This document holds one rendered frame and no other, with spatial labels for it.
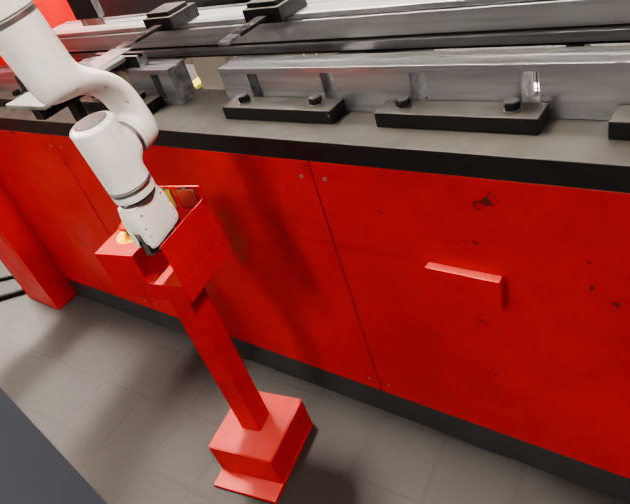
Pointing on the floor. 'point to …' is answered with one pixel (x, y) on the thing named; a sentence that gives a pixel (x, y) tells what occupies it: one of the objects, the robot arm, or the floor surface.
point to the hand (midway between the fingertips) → (173, 251)
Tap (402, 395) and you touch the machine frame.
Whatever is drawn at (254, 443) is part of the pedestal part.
